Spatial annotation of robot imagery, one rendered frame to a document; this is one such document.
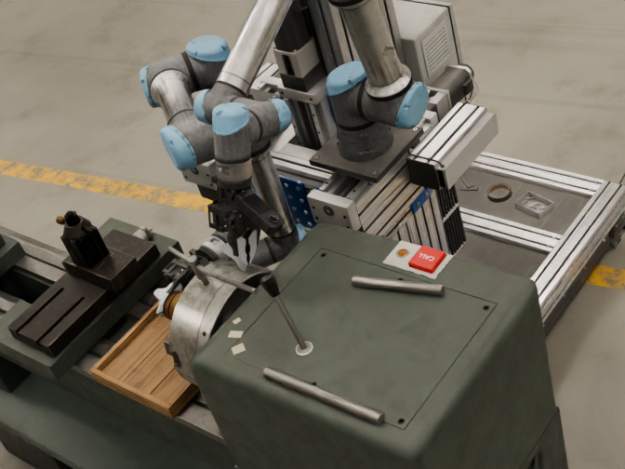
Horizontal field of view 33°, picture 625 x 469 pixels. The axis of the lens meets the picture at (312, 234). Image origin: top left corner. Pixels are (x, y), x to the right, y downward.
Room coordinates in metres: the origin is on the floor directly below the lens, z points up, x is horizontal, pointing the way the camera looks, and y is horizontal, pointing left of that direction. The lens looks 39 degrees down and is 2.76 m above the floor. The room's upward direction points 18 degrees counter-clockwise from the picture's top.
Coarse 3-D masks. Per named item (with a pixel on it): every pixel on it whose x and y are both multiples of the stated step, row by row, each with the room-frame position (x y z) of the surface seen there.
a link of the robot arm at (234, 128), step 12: (216, 108) 1.84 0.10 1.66; (228, 108) 1.83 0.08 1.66; (240, 108) 1.83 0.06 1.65; (216, 120) 1.82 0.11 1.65; (228, 120) 1.80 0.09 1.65; (240, 120) 1.81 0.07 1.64; (252, 120) 1.83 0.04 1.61; (216, 132) 1.81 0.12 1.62; (228, 132) 1.80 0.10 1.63; (240, 132) 1.80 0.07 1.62; (252, 132) 1.82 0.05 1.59; (216, 144) 1.81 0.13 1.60; (228, 144) 1.79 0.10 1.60; (240, 144) 1.79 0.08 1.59; (216, 156) 1.81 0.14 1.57; (228, 156) 1.79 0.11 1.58; (240, 156) 1.79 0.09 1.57
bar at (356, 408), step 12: (264, 372) 1.47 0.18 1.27; (276, 372) 1.46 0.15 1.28; (288, 384) 1.42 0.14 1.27; (300, 384) 1.41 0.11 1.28; (312, 384) 1.40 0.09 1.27; (312, 396) 1.38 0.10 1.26; (324, 396) 1.36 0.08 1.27; (336, 396) 1.35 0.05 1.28; (348, 408) 1.32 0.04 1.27; (360, 408) 1.30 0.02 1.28; (372, 420) 1.28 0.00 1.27
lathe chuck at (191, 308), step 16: (224, 272) 1.86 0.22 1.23; (192, 288) 1.84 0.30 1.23; (208, 288) 1.82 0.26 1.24; (192, 304) 1.80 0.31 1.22; (208, 304) 1.78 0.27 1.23; (176, 320) 1.80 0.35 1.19; (192, 320) 1.77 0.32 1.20; (176, 336) 1.78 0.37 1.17; (192, 336) 1.75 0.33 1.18; (192, 352) 1.73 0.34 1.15; (176, 368) 1.77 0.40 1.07
